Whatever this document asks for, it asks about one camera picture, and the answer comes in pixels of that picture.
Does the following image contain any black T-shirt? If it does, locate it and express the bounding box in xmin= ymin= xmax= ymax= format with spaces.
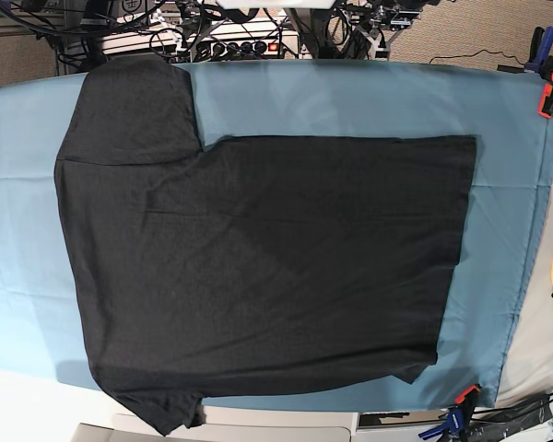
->
xmin=54 ymin=59 xmax=477 ymax=435

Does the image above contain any white power strip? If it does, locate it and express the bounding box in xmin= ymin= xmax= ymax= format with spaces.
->
xmin=193 ymin=40 xmax=297 ymax=63

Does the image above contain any blue table cloth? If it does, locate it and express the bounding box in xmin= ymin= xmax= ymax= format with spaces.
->
xmin=0 ymin=61 xmax=553 ymax=412

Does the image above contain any blue orange clamp bottom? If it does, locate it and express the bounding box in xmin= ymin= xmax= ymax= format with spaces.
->
xmin=418 ymin=384 xmax=481 ymax=441

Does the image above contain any black plastic bag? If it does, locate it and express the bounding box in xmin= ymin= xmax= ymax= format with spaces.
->
xmin=465 ymin=395 xmax=553 ymax=442

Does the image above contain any orange black clamp top right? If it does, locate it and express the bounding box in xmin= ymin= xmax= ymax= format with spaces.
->
xmin=537 ymin=55 xmax=553 ymax=119

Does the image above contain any blue clamp top right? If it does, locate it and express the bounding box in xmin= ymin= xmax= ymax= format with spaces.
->
xmin=524 ymin=26 xmax=553 ymax=73

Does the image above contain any black cable on carpet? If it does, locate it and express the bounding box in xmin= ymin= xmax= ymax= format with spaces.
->
xmin=429 ymin=48 xmax=529 ymax=66

